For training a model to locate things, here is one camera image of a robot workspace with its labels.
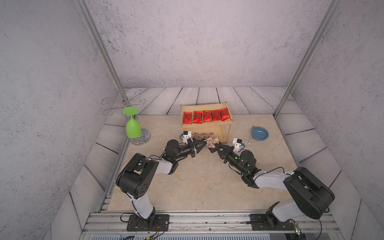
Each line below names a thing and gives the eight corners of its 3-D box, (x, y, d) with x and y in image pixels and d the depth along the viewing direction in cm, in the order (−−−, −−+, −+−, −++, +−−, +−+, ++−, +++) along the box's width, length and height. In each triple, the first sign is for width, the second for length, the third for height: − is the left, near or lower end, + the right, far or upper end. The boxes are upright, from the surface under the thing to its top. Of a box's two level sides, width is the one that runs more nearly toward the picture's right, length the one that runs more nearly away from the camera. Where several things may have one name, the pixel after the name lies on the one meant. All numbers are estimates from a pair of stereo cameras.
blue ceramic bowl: (253, 142, 106) (255, 138, 103) (249, 130, 113) (251, 126, 110) (268, 141, 106) (270, 138, 103) (264, 130, 113) (266, 126, 110)
